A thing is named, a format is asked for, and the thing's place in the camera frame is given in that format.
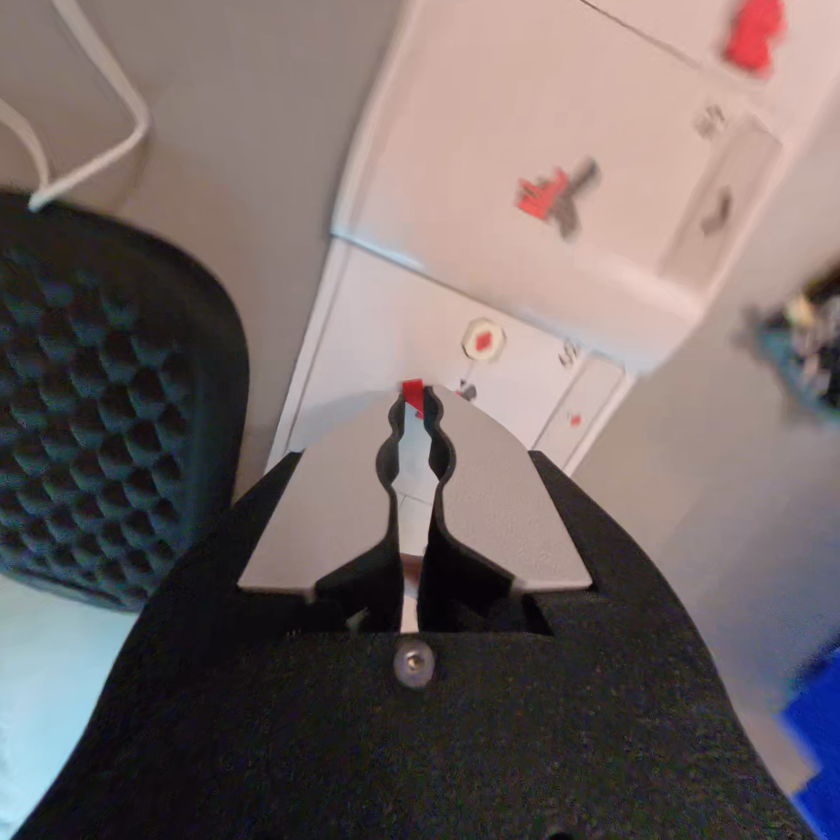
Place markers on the black quilted wrist rest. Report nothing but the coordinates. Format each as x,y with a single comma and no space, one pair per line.
98,394

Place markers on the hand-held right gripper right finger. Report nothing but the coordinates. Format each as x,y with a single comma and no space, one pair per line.
512,518

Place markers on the red lego slope piece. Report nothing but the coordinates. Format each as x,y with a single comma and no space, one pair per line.
754,36

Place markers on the blue plastic bin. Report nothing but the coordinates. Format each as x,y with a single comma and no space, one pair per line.
820,754

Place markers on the small red lego brick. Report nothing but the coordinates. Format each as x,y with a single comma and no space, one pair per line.
413,392

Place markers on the white lego instruction booklet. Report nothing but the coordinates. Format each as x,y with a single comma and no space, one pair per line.
492,98

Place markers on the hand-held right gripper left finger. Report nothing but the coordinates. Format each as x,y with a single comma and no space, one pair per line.
321,518

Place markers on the red and black lego car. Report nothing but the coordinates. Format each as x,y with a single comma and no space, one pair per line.
807,354

